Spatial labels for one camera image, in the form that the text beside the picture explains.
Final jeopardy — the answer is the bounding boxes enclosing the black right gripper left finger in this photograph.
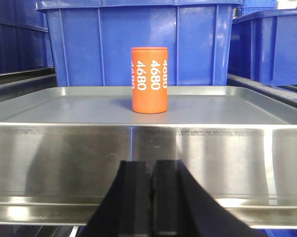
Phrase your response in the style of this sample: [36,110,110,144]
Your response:
[80,161,151,237]

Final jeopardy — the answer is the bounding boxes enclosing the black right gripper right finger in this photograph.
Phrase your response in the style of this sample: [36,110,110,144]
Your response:
[153,160,265,237]

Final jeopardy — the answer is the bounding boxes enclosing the orange capacitor cylinder 4680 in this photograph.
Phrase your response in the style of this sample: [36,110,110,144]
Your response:
[131,47,168,114]

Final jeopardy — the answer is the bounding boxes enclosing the blue bin behind capacitor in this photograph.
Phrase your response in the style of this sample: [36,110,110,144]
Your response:
[36,0,242,87]

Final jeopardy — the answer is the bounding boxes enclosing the blue bin at right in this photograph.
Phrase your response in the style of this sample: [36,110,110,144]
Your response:
[228,9,297,86]

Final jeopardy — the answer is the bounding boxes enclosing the blue bin at left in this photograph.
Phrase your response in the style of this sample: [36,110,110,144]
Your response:
[0,0,53,74]

